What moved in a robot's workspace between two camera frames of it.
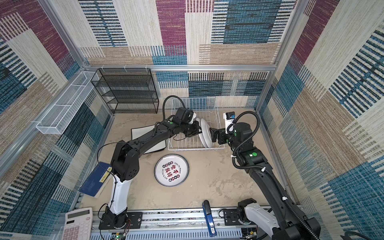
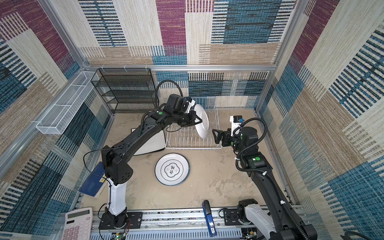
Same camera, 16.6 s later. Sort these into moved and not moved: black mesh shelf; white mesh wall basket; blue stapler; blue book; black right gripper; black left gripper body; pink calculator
Moved: black left gripper body
Not moved: black mesh shelf; blue book; pink calculator; blue stapler; white mesh wall basket; black right gripper
